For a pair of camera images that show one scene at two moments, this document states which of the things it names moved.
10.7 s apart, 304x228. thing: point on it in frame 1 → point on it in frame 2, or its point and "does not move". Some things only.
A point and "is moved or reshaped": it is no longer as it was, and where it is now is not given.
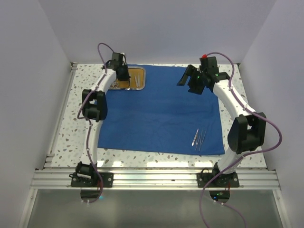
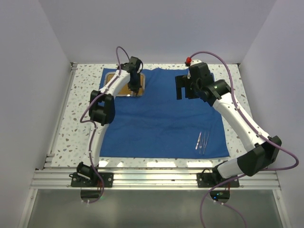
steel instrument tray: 137,81 is moved or reshaped
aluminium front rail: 154,179 does not move
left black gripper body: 125,75 → 135,84
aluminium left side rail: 51,153 does not move
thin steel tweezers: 201,138 → 204,147
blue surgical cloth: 165,117 is moved or reshaped
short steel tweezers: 194,137 → 196,147
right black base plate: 225,180 does not move
